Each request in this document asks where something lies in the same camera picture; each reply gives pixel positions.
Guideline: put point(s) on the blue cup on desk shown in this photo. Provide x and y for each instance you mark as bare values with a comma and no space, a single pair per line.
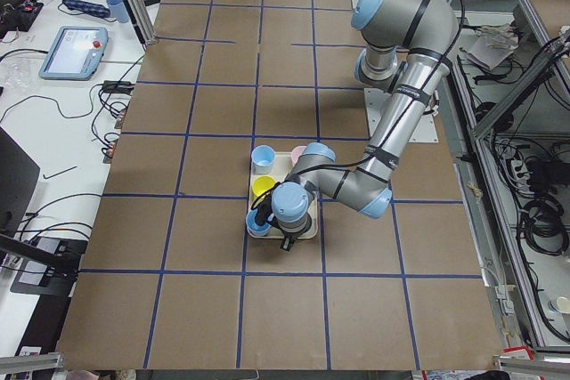
118,10

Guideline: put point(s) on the black monitor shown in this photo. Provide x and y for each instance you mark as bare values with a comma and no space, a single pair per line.
19,177

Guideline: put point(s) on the light blue cup back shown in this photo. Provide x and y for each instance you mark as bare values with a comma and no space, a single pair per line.
262,158

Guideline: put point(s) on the yellow cup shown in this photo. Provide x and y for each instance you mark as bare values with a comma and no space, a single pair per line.
261,185

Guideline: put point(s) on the pink cup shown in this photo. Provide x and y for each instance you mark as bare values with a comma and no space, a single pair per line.
296,153

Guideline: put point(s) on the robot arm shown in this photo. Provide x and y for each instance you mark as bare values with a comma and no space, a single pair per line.
410,46

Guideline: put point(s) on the light blue cup front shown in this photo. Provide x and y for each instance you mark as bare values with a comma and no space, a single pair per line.
254,229

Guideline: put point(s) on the near teach pendant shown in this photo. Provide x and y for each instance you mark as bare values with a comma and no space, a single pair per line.
75,53

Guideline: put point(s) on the blue power strip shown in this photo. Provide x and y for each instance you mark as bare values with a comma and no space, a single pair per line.
88,8

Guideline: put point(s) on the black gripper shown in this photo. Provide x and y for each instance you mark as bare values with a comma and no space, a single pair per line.
291,234

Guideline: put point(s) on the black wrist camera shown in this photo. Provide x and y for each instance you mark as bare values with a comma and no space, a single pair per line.
263,212

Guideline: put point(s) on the light blue cup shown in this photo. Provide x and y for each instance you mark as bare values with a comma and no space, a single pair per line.
262,158
254,229

